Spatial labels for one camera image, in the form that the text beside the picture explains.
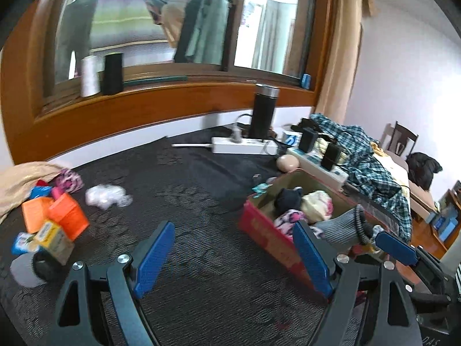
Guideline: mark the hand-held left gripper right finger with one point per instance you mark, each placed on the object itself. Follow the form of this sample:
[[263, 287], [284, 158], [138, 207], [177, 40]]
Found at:
[[313, 259]]

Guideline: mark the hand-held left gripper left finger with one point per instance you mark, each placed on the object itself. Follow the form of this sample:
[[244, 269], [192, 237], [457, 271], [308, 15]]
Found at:
[[155, 259]]

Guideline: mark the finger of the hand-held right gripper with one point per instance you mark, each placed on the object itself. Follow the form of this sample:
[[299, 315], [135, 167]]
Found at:
[[396, 248]]

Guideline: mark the grey sock with striped cuff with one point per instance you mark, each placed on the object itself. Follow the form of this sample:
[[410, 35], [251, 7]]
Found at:
[[338, 227]]

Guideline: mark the large pink leopard sock pair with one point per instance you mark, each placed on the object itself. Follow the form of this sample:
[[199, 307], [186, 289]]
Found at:
[[288, 220]]

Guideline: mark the white plush doll head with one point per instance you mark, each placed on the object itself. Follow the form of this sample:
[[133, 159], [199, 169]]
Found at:
[[317, 205]]

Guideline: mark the red cardboard box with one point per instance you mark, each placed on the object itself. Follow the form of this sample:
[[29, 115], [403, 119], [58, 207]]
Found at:
[[266, 230]]

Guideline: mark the black fuzzy sock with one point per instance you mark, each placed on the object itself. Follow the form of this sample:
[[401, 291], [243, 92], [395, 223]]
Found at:
[[288, 200]]

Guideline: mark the plain orange box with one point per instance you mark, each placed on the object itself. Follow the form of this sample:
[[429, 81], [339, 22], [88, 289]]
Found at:
[[68, 218]]

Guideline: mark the orange lined box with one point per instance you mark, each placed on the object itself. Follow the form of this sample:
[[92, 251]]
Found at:
[[36, 212]]

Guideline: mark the beige bed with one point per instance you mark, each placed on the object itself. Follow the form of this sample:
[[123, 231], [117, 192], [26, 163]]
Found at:
[[419, 198]]

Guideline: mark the black patterned table cloth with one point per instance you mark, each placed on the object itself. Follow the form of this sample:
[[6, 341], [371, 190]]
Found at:
[[187, 194]]

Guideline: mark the green plaid cloth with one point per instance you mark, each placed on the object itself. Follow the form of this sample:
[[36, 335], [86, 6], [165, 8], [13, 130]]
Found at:
[[374, 173]]

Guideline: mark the crumpled white plastic bag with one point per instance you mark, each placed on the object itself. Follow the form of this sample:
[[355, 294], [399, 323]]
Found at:
[[104, 194]]

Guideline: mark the black bag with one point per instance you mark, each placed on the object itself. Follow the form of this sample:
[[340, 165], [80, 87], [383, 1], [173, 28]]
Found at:
[[423, 169]]

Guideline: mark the long white power strip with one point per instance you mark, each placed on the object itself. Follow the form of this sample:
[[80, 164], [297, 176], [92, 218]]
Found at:
[[338, 176]]

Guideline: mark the small teal packet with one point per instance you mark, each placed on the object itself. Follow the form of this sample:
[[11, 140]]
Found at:
[[260, 187]]

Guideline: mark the beige egg-shaped object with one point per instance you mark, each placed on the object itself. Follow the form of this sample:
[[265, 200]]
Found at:
[[288, 162]]

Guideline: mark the black power adapter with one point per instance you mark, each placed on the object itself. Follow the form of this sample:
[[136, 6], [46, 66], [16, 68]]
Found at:
[[330, 156], [308, 140]]

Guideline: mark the yellow green box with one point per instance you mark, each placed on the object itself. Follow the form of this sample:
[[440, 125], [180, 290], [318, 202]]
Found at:
[[50, 236]]

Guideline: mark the dark wooden chair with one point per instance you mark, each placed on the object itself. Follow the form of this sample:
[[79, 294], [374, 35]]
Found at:
[[399, 140]]

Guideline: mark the small pink leopard sock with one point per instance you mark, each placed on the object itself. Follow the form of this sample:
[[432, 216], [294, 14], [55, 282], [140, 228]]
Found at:
[[68, 180]]

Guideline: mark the small blue white box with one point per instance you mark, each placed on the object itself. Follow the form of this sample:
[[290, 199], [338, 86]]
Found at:
[[291, 140]]

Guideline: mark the grey sock with black toe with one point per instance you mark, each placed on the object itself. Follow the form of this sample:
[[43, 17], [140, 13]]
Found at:
[[23, 270]]

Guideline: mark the blue white labelled packet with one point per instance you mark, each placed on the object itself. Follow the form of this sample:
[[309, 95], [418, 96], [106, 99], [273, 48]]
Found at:
[[21, 243]]

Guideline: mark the red pompom ball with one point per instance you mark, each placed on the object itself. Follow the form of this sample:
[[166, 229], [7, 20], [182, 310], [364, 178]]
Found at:
[[41, 183]]

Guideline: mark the black thermos flask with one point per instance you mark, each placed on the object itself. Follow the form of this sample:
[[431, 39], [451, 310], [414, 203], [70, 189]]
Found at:
[[262, 115]]

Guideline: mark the small blue object on sill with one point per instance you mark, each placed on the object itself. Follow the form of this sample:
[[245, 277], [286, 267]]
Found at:
[[305, 81]]

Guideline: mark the black thread spool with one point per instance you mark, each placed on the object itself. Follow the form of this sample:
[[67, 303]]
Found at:
[[112, 74]]

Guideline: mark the white thread spool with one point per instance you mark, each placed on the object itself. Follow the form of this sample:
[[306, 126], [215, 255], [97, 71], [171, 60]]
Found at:
[[90, 77]]

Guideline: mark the tan curtain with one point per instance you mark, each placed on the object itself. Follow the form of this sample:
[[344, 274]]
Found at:
[[342, 61]]

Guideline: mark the hanging dark garment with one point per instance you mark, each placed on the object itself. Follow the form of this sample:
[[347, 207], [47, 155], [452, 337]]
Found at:
[[75, 36]]

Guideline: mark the hanging grey-green garment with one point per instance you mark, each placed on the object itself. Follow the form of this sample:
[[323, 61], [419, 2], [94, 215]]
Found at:
[[205, 25]]

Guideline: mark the hanging patterned garment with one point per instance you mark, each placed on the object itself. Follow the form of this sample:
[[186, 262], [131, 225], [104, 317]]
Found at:
[[169, 14]]

